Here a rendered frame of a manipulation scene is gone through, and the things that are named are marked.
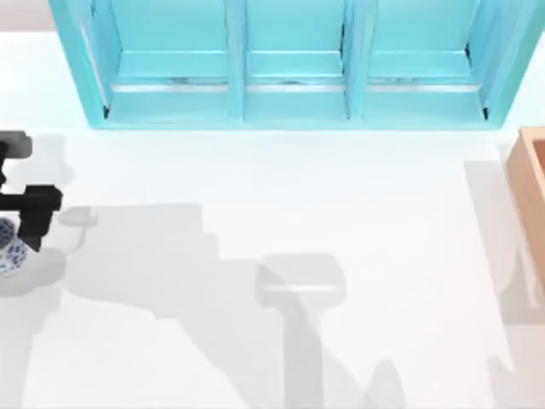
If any blue and white cup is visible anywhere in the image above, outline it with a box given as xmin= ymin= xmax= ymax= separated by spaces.
xmin=0 ymin=217 xmax=29 ymax=279

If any light blue rack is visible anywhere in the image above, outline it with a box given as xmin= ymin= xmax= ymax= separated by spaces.
xmin=47 ymin=0 xmax=545 ymax=131

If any shallow salmon-coloured box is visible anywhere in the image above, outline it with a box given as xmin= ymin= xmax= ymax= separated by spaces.
xmin=504 ymin=126 xmax=545 ymax=269

